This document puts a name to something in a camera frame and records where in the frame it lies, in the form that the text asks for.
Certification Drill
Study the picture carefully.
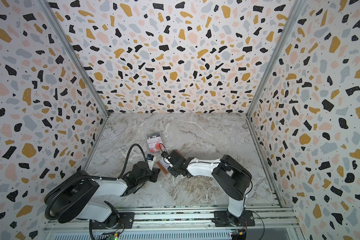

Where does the brown leather card holder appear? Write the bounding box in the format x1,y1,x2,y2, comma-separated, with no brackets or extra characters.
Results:
157,159,171,175

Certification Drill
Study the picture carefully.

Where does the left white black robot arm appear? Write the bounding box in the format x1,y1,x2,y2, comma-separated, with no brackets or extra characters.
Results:
44,161,161,229

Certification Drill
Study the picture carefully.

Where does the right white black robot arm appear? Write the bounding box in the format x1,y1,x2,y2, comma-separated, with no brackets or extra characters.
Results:
161,150,252,227

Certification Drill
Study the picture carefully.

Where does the clear plastic card box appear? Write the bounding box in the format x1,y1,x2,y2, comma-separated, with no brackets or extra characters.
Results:
147,132,165,154

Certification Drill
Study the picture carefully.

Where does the white ventilation grille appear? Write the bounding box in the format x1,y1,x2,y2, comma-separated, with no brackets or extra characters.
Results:
52,230,233,240

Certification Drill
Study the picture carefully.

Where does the right thin black cable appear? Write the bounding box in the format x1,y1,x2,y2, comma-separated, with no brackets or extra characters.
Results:
158,142,170,160

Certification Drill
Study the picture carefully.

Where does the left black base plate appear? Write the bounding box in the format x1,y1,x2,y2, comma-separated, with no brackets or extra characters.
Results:
90,212,135,232

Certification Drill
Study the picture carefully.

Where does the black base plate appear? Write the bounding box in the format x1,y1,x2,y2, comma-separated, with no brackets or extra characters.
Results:
90,212,135,232
212,210,255,228

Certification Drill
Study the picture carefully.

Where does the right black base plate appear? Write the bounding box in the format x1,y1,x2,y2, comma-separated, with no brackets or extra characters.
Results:
212,210,255,228

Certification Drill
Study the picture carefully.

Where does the black corrugated cable conduit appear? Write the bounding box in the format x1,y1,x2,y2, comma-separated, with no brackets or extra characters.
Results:
44,143,148,221

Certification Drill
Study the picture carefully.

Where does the aluminium mounting rail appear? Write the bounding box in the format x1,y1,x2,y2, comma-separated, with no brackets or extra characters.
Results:
41,205,302,232

